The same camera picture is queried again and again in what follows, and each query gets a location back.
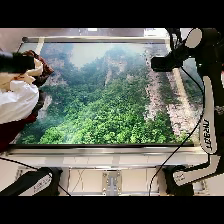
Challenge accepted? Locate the brown garment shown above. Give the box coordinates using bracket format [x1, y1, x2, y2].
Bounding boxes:
[22, 49, 55, 88]

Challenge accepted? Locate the cream garment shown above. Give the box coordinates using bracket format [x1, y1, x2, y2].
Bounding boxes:
[0, 59, 45, 93]

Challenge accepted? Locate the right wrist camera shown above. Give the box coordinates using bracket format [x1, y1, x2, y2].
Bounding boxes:
[165, 28, 184, 52]

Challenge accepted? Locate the white garment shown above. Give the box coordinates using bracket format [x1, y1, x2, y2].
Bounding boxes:
[0, 79, 40, 125]

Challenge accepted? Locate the dark red garment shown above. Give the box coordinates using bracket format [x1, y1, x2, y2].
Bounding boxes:
[0, 90, 48, 153]

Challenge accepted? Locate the black cable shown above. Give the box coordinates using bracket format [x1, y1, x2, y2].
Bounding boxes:
[148, 66, 205, 197]

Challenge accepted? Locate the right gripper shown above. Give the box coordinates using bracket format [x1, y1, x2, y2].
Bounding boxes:
[150, 53, 184, 73]

